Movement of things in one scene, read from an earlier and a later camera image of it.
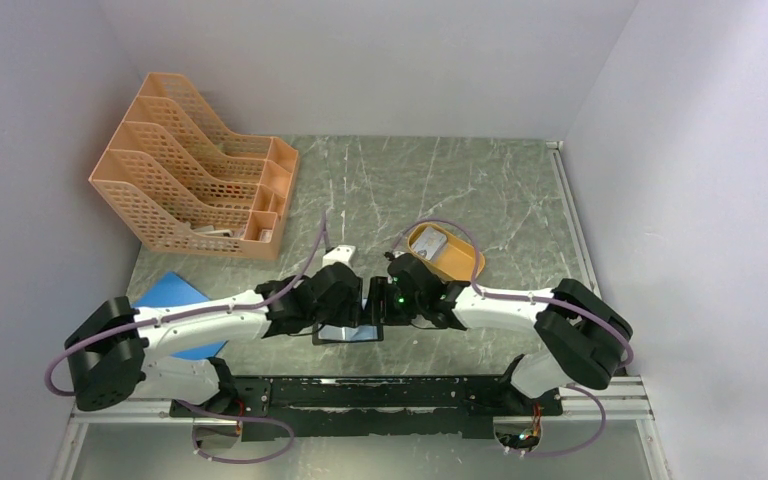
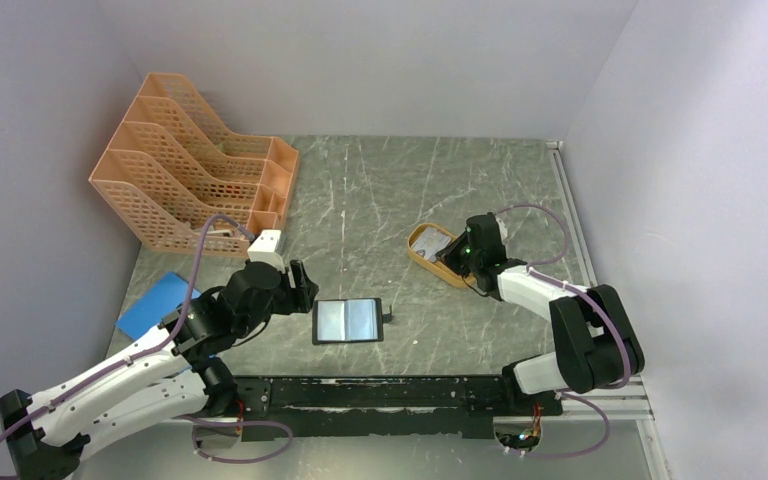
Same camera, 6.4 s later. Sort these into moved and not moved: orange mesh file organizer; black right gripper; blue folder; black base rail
Moved: black right gripper
Not moved: blue folder; black base rail; orange mesh file organizer
